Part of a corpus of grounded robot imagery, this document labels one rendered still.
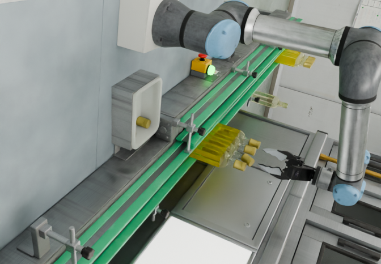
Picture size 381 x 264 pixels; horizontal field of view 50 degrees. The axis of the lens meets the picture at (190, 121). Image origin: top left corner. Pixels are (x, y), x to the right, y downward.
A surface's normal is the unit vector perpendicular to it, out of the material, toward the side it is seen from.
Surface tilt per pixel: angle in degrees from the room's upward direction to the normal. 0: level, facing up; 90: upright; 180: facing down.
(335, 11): 90
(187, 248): 90
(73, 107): 0
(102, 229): 90
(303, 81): 90
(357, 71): 99
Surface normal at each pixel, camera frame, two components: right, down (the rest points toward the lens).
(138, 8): -0.43, 0.35
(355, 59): -0.61, -0.26
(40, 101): 0.89, 0.31
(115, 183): 0.10, -0.85
